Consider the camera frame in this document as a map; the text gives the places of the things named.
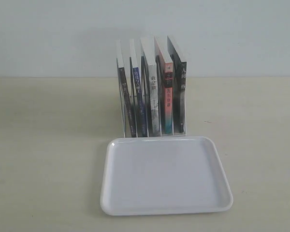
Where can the blue spine book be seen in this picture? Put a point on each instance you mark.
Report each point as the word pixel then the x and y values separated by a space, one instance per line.
pixel 137 91

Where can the dark brown spine book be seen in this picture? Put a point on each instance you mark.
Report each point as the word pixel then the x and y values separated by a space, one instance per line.
pixel 129 125

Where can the red teal spine book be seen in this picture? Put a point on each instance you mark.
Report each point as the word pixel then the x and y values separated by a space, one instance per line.
pixel 165 76

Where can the black spine book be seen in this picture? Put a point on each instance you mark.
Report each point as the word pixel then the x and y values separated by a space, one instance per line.
pixel 179 85

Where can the grey white spine book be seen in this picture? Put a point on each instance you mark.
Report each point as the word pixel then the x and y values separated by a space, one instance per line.
pixel 149 75

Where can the white plastic tray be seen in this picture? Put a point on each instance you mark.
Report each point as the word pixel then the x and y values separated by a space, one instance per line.
pixel 163 176

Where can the white wire book rack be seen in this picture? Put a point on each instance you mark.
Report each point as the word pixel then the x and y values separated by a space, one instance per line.
pixel 133 100

